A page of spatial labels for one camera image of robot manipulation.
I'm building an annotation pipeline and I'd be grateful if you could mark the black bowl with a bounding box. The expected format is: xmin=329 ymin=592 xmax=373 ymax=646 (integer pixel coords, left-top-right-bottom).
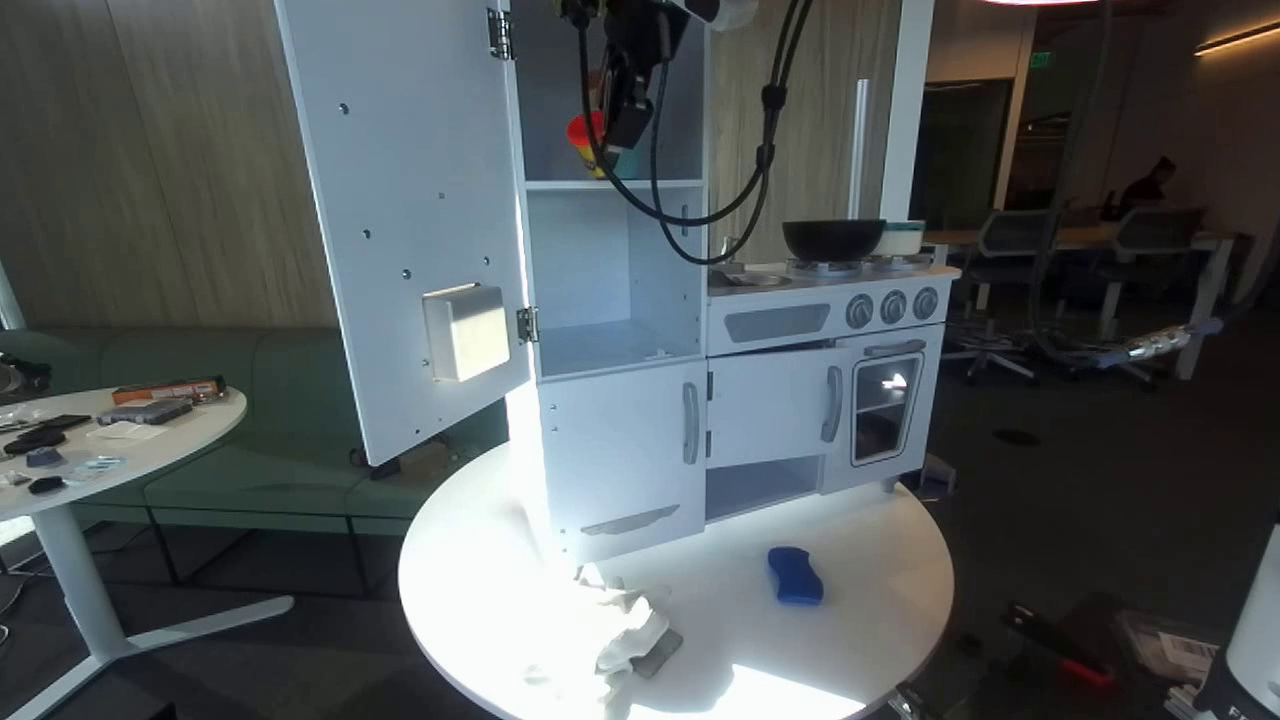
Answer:
xmin=782 ymin=214 xmax=891 ymax=266

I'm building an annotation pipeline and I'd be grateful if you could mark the red and black tool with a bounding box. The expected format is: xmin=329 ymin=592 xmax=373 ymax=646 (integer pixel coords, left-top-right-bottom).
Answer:
xmin=1001 ymin=599 xmax=1130 ymax=695

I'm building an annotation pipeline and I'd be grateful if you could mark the white pillar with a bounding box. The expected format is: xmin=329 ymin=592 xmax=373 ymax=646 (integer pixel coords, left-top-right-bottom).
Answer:
xmin=878 ymin=0 xmax=941 ymax=228

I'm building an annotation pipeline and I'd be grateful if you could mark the white toy play kitchen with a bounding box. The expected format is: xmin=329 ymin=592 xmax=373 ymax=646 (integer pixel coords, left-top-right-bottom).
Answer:
xmin=499 ymin=0 xmax=968 ymax=564

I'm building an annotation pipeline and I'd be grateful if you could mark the wooden desk with white legs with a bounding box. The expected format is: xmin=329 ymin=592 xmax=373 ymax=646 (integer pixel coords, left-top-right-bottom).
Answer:
xmin=931 ymin=214 xmax=1265 ymax=387

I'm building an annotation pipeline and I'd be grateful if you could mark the tall white cabinet door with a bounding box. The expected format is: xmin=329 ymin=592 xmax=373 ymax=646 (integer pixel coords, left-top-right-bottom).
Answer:
xmin=269 ymin=0 xmax=539 ymax=473

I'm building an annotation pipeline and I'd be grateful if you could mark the orange brown tool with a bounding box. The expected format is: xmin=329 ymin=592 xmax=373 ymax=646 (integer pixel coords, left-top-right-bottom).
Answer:
xmin=108 ymin=376 xmax=232 ymax=411

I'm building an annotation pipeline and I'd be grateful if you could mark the white lower fridge door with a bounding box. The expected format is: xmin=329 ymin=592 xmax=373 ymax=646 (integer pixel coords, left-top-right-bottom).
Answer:
xmin=535 ymin=362 xmax=708 ymax=547

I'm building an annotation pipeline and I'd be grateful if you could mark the small white cabinet door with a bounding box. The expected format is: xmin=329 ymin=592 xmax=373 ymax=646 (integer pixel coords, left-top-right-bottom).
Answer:
xmin=702 ymin=347 xmax=851 ymax=468

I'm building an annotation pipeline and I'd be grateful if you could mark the white paper packaging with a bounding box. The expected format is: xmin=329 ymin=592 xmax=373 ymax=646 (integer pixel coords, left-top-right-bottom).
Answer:
xmin=1117 ymin=609 xmax=1230 ymax=695

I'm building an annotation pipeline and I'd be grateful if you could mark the round white table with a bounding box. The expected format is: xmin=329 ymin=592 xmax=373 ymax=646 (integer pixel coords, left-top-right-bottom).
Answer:
xmin=392 ymin=435 xmax=959 ymax=720

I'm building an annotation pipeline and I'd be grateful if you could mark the white toy oven door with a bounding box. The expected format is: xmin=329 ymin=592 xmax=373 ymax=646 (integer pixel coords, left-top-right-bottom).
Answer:
xmin=841 ymin=330 xmax=948 ymax=494

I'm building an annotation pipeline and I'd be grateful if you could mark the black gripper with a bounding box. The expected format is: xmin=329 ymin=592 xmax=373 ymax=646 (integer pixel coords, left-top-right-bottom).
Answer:
xmin=583 ymin=0 xmax=702 ymax=171

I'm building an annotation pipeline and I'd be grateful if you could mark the black device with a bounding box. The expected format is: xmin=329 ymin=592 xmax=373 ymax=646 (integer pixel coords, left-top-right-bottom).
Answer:
xmin=0 ymin=411 xmax=95 ymax=459

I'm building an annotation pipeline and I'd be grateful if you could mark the red small object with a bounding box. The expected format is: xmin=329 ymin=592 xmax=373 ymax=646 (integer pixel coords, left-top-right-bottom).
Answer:
xmin=566 ymin=109 xmax=622 ymax=185

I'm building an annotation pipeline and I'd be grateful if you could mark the small grey block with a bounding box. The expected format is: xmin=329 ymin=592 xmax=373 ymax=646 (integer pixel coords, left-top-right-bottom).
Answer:
xmin=625 ymin=622 xmax=689 ymax=682

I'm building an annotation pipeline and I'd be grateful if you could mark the seated person in dark clothes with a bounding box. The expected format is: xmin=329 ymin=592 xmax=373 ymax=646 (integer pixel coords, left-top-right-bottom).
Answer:
xmin=1117 ymin=153 xmax=1185 ymax=222

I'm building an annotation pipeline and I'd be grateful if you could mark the flat grey item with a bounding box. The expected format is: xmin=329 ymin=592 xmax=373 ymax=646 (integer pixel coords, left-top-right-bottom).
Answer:
xmin=93 ymin=396 xmax=199 ymax=430

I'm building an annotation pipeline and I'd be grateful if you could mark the green upholstered bench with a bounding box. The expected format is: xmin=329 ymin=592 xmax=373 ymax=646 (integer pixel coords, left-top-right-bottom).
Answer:
xmin=0 ymin=321 xmax=515 ymax=541

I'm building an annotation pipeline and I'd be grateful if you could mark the blue sponge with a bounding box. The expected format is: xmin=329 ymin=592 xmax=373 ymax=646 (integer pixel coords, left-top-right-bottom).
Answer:
xmin=764 ymin=543 xmax=829 ymax=612

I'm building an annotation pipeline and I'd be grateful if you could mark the white box on door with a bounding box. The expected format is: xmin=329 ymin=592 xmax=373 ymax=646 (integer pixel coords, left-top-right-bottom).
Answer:
xmin=422 ymin=281 xmax=520 ymax=387

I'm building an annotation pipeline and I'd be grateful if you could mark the crumpled white wrapper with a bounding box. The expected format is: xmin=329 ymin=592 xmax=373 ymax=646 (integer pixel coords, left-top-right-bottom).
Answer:
xmin=571 ymin=564 xmax=673 ymax=682

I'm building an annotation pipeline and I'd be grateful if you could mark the grey office chair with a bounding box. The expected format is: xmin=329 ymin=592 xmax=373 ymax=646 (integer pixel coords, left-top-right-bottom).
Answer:
xmin=1051 ymin=194 xmax=1214 ymax=392
xmin=948 ymin=203 xmax=1066 ymax=387

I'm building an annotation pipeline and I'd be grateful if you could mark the white oval side table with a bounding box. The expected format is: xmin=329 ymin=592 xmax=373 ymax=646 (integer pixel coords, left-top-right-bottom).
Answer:
xmin=0 ymin=381 xmax=300 ymax=720

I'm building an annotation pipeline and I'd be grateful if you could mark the silver toy sink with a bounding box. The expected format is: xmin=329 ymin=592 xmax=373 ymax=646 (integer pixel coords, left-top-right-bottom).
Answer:
xmin=706 ymin=255 xmax=791 ymax=293

